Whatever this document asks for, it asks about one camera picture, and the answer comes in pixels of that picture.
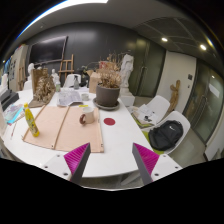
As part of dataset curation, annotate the small white cup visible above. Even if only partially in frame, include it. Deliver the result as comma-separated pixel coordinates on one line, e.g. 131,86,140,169
81,93,89,101

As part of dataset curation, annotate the wooden easel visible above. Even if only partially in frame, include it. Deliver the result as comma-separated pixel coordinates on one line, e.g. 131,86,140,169
58,55,74,78

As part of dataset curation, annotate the wooden figure sculpture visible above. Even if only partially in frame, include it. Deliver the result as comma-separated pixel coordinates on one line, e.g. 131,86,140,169
168,80,181,112

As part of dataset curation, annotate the white mug red handle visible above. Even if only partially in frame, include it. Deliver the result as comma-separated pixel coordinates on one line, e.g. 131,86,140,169
79,107,95,125

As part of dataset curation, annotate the beige wooden board mat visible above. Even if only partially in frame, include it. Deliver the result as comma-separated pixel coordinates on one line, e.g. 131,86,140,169
23,106,104,153

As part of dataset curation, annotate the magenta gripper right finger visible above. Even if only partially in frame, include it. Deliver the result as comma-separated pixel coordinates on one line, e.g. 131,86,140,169
132,143,159,185

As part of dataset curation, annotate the grey pot dried plant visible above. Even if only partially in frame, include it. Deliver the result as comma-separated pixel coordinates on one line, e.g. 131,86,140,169
96,53,121,107

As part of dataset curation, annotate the brown carved wood sculpture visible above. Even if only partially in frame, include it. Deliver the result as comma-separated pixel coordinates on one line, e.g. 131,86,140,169
29,68,56,108

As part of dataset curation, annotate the yellow plastic bottle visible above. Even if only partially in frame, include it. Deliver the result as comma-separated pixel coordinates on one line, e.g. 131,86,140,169
24,103,39,137

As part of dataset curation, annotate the white plaster statue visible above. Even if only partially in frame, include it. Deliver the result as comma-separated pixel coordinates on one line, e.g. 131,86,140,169
120,54,134,95

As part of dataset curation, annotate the red round coaster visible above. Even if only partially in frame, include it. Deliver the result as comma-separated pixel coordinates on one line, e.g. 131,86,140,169
104,118,116,126

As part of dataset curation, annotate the black wall screen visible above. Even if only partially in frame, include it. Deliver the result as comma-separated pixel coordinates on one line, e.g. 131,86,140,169
29,36,67,64

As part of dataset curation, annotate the open magazine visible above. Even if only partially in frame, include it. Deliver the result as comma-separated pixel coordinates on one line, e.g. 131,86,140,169
57,90,82,106

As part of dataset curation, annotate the brown cardboard box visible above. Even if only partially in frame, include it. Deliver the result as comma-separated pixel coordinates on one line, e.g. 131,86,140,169
89,72,101,93

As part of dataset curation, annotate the white chair with backpack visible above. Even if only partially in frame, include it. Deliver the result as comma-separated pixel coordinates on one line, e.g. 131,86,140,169
143,111,190,154

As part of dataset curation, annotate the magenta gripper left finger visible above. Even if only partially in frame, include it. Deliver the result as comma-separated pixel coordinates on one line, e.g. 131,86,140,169
64,143,91,184

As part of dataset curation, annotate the black backpack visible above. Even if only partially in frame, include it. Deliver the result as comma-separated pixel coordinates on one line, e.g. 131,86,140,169
148,120,183,151

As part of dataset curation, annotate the white chair with papers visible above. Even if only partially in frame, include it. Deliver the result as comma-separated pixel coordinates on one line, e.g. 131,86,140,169
131,95,170,128

